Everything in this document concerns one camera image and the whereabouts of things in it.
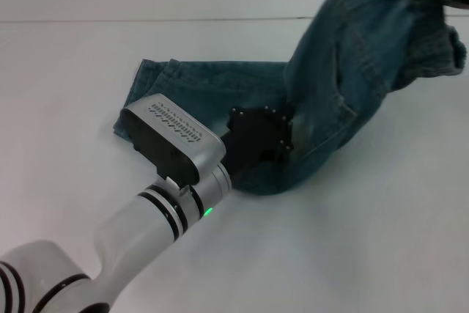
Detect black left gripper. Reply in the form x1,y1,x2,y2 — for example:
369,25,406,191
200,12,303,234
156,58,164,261
219,98,295,178

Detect blue faded denim shorts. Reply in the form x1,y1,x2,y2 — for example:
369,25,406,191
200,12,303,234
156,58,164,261
111,0,468,196

